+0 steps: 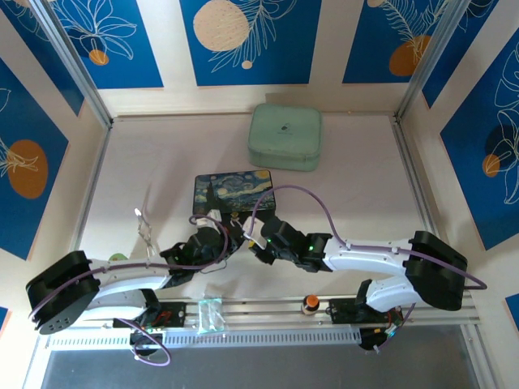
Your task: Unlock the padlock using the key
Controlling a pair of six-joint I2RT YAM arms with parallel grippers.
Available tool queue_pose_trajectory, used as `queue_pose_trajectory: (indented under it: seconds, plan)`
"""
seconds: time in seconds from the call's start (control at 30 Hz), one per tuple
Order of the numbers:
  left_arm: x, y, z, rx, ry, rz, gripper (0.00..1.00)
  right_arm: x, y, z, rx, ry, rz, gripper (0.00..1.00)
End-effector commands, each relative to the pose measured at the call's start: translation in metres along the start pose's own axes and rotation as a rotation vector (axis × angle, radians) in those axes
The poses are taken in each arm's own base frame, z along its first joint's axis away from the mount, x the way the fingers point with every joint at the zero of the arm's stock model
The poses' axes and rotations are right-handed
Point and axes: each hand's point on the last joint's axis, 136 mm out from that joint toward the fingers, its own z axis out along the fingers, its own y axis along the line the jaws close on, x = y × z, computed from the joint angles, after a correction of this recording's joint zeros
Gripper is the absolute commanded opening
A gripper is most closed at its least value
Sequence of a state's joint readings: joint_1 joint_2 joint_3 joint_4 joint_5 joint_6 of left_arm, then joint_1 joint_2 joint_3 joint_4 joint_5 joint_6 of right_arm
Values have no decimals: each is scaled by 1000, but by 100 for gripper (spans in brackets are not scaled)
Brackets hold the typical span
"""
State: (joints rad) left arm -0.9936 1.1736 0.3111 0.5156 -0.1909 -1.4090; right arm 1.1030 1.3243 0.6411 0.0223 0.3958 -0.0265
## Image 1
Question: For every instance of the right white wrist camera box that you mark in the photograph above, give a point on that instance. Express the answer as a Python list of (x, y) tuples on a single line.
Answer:
[(248, 227)]

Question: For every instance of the small bottle orange cap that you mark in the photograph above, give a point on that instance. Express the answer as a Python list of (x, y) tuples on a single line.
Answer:
[(311, 304)]

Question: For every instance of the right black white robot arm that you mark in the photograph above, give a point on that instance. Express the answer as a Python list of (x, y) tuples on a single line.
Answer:
[(373, 255)]

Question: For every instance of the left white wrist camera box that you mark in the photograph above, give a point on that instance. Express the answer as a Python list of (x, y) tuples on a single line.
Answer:
[(207, 219)]

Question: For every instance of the aluminium frame post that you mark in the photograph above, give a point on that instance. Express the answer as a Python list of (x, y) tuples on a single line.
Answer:
[(430, 56), (73, 61)]

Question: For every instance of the aluminium table edge rail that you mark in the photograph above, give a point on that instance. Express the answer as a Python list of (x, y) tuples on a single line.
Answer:
[(202, 118), (409, 162)]

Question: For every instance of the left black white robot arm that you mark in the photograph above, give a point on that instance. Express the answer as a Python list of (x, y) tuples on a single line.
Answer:
[(121, 279)]

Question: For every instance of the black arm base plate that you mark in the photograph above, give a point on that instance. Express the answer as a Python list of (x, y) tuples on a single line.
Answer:
[(344, 312), (174, 314)]

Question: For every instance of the starry night painted box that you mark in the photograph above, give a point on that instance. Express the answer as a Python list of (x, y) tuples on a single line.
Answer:
[(231, 190)]

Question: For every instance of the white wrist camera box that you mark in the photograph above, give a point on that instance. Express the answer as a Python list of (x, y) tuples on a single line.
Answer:
[(248, 227), (207, 219)]

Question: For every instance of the blue floral wall panel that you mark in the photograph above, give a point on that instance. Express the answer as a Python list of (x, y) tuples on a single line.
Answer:
[(478, 182), (275, 48), (117, 44), (28, 121), (373, 40)]

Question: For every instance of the aluminium mounting rail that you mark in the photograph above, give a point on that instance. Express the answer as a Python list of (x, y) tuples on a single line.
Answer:
[(263, 314)]

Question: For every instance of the grey metal sheet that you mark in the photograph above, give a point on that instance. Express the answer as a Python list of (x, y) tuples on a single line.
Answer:
[(263, 370)]

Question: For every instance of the mint green zip case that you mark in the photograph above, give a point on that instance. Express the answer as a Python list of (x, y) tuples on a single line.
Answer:
[(285, 138)]

